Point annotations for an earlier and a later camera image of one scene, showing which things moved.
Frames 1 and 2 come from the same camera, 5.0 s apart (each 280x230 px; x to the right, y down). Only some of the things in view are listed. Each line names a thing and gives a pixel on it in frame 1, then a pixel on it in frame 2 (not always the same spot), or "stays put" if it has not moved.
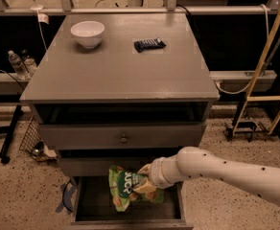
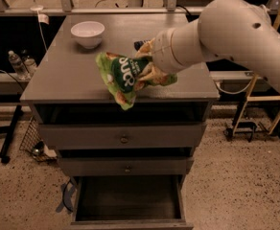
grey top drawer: [122, 136] stays put
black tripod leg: [4, 156] stays put
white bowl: [88, 33] stays put
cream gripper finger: [146, 188] to [150, 73]
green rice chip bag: [122, 182] to [121, 75]
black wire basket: [33, 145] stays put
